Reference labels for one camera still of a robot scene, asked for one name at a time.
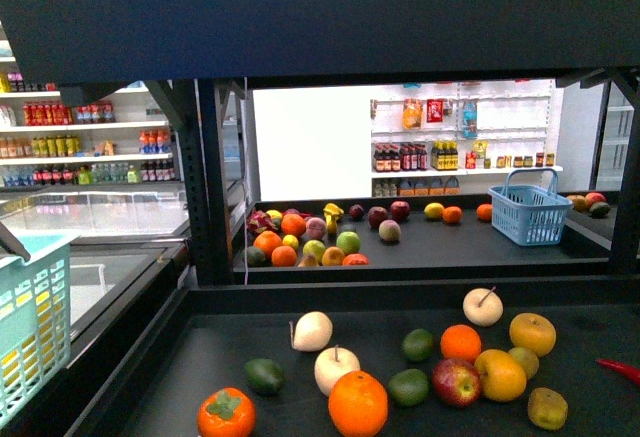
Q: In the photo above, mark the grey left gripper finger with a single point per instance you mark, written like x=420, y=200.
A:
x=12, y=245

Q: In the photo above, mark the light green shopping basket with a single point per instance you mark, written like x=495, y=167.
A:
x=35, y=317

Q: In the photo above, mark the blue basket far shelf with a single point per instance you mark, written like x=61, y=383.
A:
x=530, y=215

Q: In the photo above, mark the far fruit pile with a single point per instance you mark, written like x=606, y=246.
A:
x=389, y=236

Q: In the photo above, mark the orange persimmon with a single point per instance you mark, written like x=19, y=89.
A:
x=228, y=412

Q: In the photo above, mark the green avocado left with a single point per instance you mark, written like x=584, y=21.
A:
x=264, y=376

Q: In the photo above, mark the green avocado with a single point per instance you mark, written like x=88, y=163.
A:
x=408, y=388
x=264, y=376

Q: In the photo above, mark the white pear lying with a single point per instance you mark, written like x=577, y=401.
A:
x=311, y=333

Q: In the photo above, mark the white pear front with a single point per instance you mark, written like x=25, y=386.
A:
x=331, y=364

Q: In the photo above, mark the large orange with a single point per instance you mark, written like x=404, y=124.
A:
x=358, y=404

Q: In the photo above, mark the green lime back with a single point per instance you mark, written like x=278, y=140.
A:
x=417, y=345

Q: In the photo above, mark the green avocado centre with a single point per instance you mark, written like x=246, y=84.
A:
x=408, y=388

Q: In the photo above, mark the small orange tangerine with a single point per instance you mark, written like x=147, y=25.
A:
x=461, y=341

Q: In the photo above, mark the red apple centre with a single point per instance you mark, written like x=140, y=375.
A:
x=456, y=382

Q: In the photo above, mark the white pear back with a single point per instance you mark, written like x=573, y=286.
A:
x=483, y=307

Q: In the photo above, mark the yellow orange fruit front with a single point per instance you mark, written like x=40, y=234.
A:
x=502, y=378

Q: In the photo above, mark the yellow orange fruit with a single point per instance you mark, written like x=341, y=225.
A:
x=534, y=332
x=502, y=378

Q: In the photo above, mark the yellow orange fruit back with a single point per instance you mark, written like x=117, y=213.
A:
x=534, y=332

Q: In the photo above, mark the brown kiwi back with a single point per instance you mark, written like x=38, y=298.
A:
x=528, y=360

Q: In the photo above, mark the red chili pepper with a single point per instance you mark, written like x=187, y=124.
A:
x=629, y=372

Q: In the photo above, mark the black metal shelf frame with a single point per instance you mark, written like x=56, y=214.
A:
x=170, y=348

